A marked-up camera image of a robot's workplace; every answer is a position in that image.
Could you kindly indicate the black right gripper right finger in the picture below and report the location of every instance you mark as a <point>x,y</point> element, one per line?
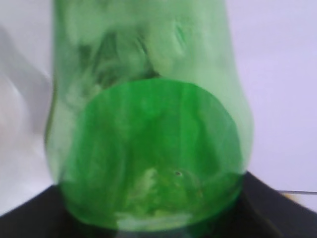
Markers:
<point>257,211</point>

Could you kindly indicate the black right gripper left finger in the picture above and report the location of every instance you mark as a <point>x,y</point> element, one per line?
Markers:
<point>44,216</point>

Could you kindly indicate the green soda bottle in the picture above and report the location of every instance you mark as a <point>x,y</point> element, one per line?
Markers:
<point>149,129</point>

